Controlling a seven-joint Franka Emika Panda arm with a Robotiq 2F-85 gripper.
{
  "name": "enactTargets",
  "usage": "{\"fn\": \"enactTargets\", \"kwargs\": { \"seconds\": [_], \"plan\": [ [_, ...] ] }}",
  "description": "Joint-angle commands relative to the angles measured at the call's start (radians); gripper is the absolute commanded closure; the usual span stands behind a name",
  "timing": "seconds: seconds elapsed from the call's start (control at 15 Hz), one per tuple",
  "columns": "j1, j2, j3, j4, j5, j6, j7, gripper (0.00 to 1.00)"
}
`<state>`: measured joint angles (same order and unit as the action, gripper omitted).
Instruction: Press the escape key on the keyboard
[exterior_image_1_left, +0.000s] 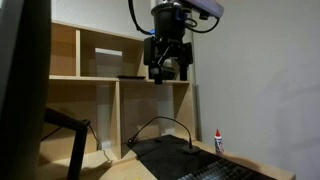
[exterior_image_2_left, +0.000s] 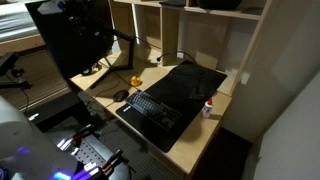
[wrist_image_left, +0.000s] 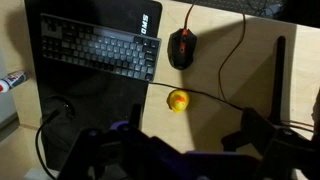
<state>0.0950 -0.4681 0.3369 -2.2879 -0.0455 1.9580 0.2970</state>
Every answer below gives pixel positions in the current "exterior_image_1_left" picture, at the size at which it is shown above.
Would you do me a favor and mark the wooden shelf unit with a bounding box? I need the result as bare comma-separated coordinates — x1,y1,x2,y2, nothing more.
36,19,198,180

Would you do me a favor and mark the black desk mat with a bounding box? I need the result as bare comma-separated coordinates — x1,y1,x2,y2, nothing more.
127,134,278,180

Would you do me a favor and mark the black flat item on shelf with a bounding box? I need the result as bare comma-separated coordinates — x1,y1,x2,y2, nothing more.
117,75,146,80

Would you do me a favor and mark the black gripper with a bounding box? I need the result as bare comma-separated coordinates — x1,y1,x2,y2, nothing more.
144,2,193,84

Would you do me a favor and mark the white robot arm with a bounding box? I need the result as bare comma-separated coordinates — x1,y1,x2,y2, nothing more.
144,0,224,84

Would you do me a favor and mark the white glue bottle red cap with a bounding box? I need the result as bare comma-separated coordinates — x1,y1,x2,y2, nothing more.
214,130,223,154

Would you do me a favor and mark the black computer monitor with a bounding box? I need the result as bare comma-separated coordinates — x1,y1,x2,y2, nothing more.
0,0,51,180

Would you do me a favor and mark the black mechanical keyboard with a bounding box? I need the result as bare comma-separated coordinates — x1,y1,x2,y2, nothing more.
177,157,254,180

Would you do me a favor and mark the black gooseneck microphone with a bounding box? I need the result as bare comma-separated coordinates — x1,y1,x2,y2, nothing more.
127,115,202,155

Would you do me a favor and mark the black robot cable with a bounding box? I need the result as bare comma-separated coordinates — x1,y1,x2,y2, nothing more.
127,0,156,36

